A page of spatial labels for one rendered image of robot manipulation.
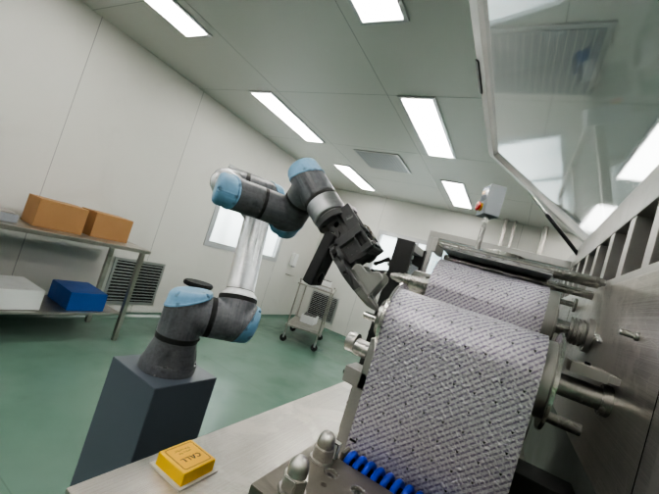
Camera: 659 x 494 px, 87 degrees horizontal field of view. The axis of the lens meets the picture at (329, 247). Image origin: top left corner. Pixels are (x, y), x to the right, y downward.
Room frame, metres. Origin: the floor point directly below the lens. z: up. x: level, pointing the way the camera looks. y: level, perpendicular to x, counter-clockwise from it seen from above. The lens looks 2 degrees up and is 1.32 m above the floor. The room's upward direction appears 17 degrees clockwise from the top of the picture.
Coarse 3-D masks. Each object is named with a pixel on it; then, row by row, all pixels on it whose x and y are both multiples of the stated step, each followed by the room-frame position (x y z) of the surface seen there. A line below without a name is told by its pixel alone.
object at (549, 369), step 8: (552, 344) 0.51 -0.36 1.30; (552, 352) 0.50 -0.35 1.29; (552, 360) 0.49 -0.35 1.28; (544, 368) 0.49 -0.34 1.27; (552, 368) 0.48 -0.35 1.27; (544, 376) 0.48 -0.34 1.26; (552, 376) 0.48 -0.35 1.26; (544, 384) 0.48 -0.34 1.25; (544, 392) 0.48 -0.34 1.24; (536, 400) 0.49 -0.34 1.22; (544, 400) 0.48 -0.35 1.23; (536, 408) 0.49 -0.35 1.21; (536, 416) 0.51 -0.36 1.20
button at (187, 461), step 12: (180, 444) 0.64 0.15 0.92; (192, 444) 0.65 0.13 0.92; (168, 456) 0.60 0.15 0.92; (180, 456) 0.61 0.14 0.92; (192, 456) 0.62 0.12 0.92; (204, 456) 0.63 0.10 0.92; (168, 468) 0.59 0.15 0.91; (180, 468) 0.59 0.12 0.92; (192, 468) 0.60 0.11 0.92; (204, 468) 0.61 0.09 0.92; (180, 480) 0.58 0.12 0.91; (192, 480) 0.60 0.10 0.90
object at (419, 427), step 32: (384, 384) 0.58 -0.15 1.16; (416, 384) 0.55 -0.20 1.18; (448, 384) 0.53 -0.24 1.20; (384, 416) 0.57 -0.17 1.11; (416, 416) 0.55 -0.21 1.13; (448, 416) 0.53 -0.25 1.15; (480, 416) 0.51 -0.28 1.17; (512, 416) 0.49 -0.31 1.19; (352, 448) 0.59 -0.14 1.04; (384, 448) 0.56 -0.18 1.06; (416, 448) 0.54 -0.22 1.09; (448, 448) 0.52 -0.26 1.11; (480, 448) 0.50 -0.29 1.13; (512, 448) 0.48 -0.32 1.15; (416, 480) 0.54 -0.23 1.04; (448, 480) 0.51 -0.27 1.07; (480, 480) 0.50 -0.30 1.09
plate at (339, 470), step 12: (276, 468) 0.49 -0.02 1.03; (312, 468) 0.51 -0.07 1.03; (324, 468) 0.52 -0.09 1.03; (336, 468) 0.53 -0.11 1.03; (348, 468) 0.54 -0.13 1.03; (264, 480) 0.45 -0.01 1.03; (276, 480) 0.46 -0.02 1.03; (312, 480) 0.48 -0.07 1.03; (324, 480) 0.49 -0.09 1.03; (336, 480) 0.50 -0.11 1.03; (348, 480) 0.51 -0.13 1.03; (360, 480) 0.52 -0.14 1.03; (372, 480) 0.53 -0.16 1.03; (252, 492) 0.44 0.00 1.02; (264, 492) 0.43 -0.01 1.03; (276, 492) 0.44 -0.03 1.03; (312, 492) 0.46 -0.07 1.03; (324, 492) 0.47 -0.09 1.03; (336, 492) 0.47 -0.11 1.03; (348, 492) 0.48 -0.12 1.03; (360, 492) 0.50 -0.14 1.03; (372, 492) 0.50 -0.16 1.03; (384, 492) 0.51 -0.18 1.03
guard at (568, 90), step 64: (512, 0) 0.64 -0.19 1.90; (576, 0) 0.52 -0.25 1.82; (640, 0) 0.43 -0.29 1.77; (512, 64) 0.81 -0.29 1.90; (576, 64) 0.62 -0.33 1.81; (640, 64) 0.51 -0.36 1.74; (512, 128) 1.09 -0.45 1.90; (576, 128) 0.78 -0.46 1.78; (640, 128) 0.61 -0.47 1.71; (576, 192) 1.03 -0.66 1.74
